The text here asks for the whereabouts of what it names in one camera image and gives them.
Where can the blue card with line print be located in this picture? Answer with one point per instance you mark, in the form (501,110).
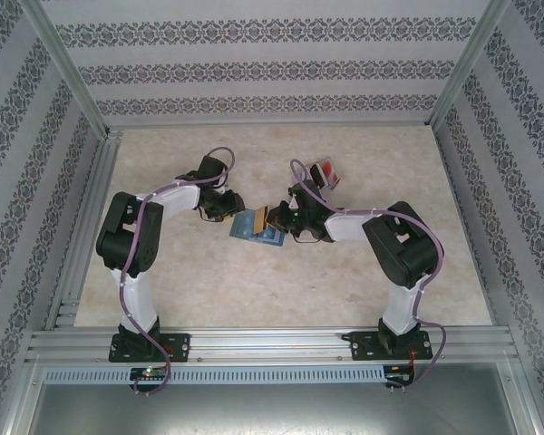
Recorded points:
(272,236)

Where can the orange card black stripe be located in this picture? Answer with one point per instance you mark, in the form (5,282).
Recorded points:
(259,222)

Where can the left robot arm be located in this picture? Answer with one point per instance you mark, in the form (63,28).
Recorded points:
(136,299)

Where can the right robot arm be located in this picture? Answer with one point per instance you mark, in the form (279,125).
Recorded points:
(401,308)

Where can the dark red card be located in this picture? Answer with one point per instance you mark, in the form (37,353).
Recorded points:
(317,176)

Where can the grey metal panel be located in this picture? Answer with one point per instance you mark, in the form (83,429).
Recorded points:
(272,408)

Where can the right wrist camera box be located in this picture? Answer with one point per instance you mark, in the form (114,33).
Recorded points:
(291,195)

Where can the thin aluminium cross rail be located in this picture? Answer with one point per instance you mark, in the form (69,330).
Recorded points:
(272,123)

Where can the aluminium mounting rail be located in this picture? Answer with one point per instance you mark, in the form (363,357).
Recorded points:
(272,344)

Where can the aluminium side rail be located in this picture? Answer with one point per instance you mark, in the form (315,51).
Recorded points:
(90,181)
(450,181)

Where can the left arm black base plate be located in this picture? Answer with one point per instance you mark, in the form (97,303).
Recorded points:
(179,346)

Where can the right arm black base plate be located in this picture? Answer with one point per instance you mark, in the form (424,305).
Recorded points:
(362,344)

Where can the aluminium frame post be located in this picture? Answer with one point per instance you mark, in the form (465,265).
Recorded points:
(469,59)
(63,59)

